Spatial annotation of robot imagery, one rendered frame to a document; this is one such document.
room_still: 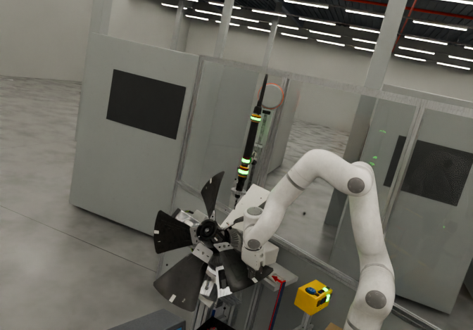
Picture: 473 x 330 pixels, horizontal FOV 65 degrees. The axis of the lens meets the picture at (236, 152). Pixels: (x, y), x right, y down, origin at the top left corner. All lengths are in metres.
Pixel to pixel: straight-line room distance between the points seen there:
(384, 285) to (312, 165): 0.46
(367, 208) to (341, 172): 0.17
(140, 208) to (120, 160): 0.58
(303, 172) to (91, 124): 3.42
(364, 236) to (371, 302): 0.21
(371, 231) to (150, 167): 3.05
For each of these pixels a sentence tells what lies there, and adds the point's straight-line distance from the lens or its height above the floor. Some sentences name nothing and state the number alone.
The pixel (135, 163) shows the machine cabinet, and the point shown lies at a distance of 4.20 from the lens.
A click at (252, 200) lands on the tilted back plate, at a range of 2.17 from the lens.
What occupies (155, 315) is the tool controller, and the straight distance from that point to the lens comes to 1.23.
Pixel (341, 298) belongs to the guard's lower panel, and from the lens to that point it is 2.37.
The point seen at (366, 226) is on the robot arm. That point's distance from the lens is 1.38.
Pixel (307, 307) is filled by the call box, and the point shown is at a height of 1.01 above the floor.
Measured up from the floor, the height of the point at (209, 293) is 0.93.
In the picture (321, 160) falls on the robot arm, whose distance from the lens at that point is 1.34.
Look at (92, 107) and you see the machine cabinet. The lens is 4.48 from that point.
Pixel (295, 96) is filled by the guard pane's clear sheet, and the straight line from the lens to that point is 2.41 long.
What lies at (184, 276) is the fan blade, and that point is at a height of 1.02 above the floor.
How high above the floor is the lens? 1.97
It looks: 12 degrees down
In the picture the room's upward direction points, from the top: 13 degrees clockwise
